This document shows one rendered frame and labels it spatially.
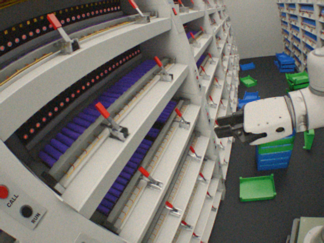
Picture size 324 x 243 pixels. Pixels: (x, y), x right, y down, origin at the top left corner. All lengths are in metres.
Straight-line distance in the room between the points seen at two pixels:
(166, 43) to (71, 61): 0.46
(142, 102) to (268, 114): 0.31
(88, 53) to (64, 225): 0.29
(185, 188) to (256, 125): 0.45
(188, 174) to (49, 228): 0.58
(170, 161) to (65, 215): 0.36
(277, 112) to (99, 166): 0.36
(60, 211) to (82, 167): 0.10
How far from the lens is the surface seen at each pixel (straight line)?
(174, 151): 0.55
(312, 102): 0.34
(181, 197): 0.67
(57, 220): 0.29
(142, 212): 0.46
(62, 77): 0.28
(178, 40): 0.65
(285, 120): 0.33
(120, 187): 0.48
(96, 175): 0.31
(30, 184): 0.25
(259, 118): 0.34
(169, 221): 0.64
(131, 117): 0.40
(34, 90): 0.26
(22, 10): 0.54
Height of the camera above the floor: 1.33
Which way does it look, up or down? 31 degrees down
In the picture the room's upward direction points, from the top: 25 degrees counter-clockwise
